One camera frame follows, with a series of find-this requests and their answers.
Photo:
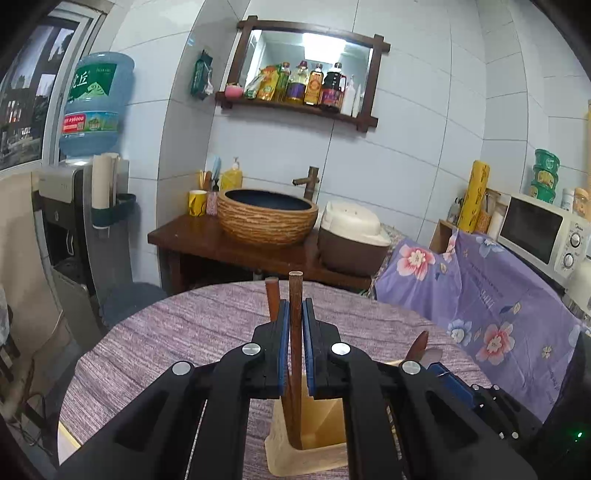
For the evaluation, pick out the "dark cup holder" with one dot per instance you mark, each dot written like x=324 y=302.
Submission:
x=124 y=207

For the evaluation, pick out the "white plastic bottle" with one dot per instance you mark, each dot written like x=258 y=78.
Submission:
x=347 y=97
x=358 y=104

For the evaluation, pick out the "purple floral cloth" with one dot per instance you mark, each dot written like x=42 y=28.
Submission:
x=485 y=300

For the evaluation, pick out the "striped purple grey tablecloth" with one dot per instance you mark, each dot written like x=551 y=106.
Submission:
x=184 y=323

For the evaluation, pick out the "small wooden crate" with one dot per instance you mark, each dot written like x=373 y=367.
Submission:
x=441 y=235

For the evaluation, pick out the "brown wooden chopstick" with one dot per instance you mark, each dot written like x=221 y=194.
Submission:
x=272 y=295
x=295 y=295

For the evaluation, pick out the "purple label oil bottle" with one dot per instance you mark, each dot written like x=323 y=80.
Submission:
x=297 y=85

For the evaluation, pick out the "yellow food packet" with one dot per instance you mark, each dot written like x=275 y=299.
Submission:
x=268 y=85

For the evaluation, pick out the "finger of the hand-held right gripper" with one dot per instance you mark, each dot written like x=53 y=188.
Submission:
x=443 y=370

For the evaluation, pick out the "dark wooden counter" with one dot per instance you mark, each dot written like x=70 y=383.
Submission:
x=194 y=240

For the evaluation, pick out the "dark soy sauce bottle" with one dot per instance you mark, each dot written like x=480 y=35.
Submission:
x=332 y=90

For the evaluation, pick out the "window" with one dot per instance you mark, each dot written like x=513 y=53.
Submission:
x=32 y=92

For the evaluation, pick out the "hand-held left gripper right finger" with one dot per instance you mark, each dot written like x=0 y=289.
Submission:
x=309 y=350

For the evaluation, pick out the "yellow mug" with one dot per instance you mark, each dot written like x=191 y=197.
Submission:
x=197 y=204

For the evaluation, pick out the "bronze faucet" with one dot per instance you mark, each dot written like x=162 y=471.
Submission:
x=311 y=182

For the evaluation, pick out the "brown white rice cooker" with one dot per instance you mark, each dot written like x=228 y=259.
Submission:
x=351 y=244

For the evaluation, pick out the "green hanging packet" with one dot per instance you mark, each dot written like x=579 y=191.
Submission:
x=202 y=76

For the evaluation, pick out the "wood pattern sink basin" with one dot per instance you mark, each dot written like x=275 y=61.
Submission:
x=268 y=221

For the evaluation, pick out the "cream plastic utensil holder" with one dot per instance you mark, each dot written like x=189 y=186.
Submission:
x=314 y=443

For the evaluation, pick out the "yellow label oil bottle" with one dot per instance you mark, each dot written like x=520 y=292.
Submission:
x=314 y=87

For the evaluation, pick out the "green yellow bottle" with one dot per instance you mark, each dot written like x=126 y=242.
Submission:
x=284 y=83

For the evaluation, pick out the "beige lidded jar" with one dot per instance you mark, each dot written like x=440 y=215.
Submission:
x=581 y=201

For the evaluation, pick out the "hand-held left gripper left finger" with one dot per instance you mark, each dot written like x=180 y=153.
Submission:
x=282 y=350

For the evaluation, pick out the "beige paper cup stack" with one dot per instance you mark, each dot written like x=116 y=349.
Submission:
x=104 y=184

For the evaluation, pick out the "yellow soap bottle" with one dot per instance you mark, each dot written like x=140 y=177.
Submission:
x=232 y=177

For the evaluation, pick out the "yellow patterned roll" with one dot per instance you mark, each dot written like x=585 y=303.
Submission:
x=475 y=198

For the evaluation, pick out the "wooden framed mirror shelf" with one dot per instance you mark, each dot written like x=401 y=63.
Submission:
x=235 y=60

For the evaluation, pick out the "blue water jug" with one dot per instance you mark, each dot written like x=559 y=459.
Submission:
x=97 y=106

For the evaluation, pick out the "small white bottle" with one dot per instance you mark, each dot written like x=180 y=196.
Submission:
x=567 y=199

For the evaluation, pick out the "white microwave oven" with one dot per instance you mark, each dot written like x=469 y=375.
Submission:
x=531 y=230

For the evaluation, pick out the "grey water dispenser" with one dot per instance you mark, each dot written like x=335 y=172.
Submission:
x=64 y=221

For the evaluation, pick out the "small pink pot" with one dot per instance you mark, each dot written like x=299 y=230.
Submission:
x=234 y=91

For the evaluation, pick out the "pink cup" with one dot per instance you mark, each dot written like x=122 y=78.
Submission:
x=212 y=204

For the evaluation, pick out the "green noodle cup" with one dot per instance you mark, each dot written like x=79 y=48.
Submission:
x=545 y=175
x=547 y=159
x=544 y=191

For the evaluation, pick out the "glass jar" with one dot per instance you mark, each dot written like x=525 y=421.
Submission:
x=496 y=217

